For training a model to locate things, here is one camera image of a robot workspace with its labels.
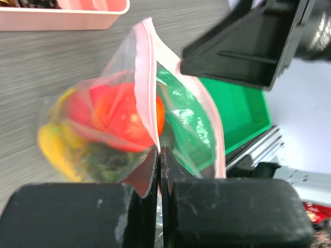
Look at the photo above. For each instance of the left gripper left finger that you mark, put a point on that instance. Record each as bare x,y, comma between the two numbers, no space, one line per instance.
85,214

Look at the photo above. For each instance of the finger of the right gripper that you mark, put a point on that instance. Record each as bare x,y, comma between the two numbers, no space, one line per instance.
251,46

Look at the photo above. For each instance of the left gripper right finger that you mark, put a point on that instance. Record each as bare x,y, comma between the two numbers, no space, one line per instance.
258,211

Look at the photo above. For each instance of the fake pineapple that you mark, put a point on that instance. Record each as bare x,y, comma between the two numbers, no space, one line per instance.
107,164

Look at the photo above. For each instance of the yellow fake banana bunch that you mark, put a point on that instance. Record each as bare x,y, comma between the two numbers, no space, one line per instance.
60,144

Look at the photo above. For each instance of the clear zip top bag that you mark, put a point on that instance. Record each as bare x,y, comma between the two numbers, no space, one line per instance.
176,109

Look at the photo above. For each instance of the red fake apple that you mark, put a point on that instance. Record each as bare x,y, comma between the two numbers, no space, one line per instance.
89,110

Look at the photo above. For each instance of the red fake tomato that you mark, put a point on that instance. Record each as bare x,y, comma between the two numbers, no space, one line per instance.
115,119

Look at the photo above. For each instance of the green plastic tray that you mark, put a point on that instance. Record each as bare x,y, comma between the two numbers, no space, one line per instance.
243,111

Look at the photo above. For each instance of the black and red cap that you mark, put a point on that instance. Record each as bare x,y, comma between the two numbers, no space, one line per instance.
320,219

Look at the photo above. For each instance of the pink compartment box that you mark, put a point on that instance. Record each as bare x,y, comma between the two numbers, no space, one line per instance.
61,15

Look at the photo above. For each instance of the right aluminium frame post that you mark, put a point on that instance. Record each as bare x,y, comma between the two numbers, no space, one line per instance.
264,157

